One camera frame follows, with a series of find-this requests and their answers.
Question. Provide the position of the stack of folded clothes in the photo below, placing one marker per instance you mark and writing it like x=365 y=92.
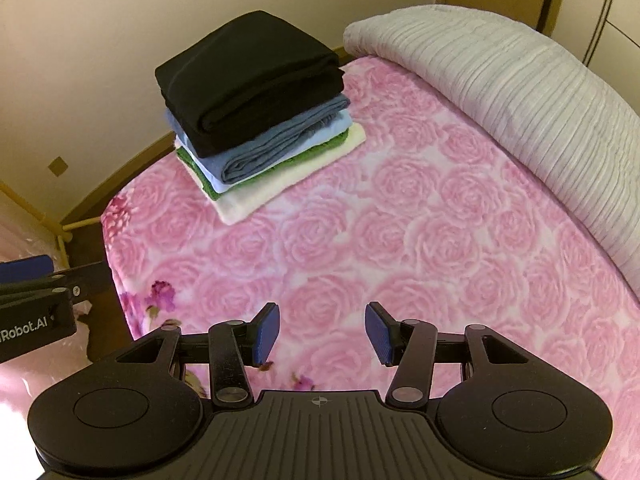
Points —
x=260 y=195

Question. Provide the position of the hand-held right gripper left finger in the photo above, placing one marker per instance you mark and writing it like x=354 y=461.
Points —
x=266 y=335

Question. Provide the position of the beige wall socket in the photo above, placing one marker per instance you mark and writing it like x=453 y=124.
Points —
x=58 y=166

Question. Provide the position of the cream metal rail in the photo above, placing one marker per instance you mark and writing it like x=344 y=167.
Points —
x=80 y=223

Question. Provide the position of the black pants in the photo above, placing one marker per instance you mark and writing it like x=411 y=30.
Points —
x=240 y=60

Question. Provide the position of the light blue folded garment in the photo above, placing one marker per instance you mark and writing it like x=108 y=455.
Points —
x=336 y=122

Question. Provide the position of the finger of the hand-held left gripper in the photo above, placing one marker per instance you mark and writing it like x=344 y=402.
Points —
x=90 y=280
x=25 y=269

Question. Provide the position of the green folded garment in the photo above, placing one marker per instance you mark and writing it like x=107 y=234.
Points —
x=332 y=142

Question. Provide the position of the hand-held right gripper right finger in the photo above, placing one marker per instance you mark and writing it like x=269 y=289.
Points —
x=380 y=332

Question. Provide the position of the blue-grey folded garment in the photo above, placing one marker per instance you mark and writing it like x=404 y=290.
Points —
x=270 y=152

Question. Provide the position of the pink floral blanket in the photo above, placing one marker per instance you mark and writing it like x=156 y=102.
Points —
x=400 y=240

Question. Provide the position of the black folded garment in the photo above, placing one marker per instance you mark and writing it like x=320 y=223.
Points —
x=280 y=115

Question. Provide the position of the grey striped quilt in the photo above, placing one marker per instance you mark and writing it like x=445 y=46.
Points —
x=525 y=110

